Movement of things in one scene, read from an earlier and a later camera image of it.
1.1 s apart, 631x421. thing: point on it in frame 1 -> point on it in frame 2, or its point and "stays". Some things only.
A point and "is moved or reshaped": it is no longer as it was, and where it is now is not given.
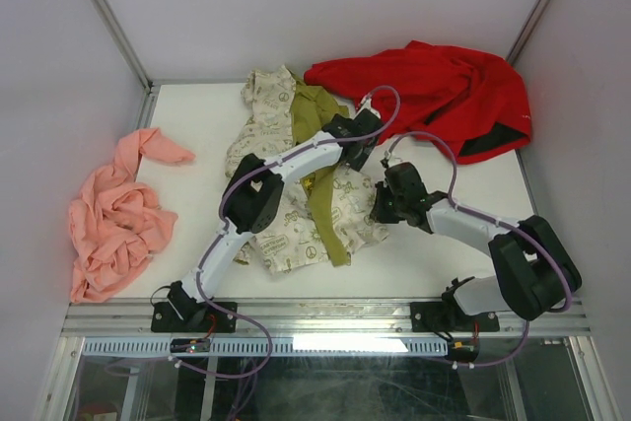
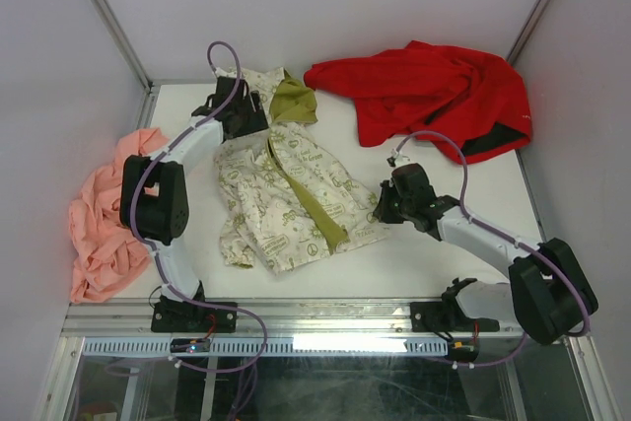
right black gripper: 378,215 stays
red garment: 473,105 stays
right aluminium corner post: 540,6 stays
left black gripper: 355,164 -> 257,121
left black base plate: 165,318 stays
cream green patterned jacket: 326,212 is moved or reshaped
